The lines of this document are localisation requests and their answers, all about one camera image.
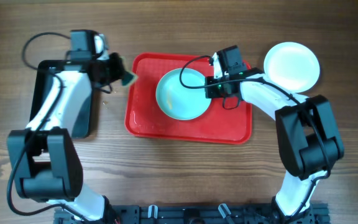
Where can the black rectangular water tray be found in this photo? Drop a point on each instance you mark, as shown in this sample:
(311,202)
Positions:
(43,84)

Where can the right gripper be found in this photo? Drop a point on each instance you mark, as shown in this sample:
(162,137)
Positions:
(212,86)

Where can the green and yellow sponge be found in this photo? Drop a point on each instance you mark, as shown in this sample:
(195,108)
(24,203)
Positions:
(128,77)

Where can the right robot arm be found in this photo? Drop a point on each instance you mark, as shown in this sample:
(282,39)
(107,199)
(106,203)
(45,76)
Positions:
(309,141)

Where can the white round plate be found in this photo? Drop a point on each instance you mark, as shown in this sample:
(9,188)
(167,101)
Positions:
(292,66)

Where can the red plastic tray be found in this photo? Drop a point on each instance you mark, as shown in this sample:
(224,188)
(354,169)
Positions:
(144,118)

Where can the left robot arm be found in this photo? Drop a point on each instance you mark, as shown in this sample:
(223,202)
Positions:
(46,170)

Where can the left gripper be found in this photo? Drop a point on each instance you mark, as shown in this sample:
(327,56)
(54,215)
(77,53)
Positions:
(115,68)

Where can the light blue plate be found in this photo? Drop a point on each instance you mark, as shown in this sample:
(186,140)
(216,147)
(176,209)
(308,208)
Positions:
(179,102)

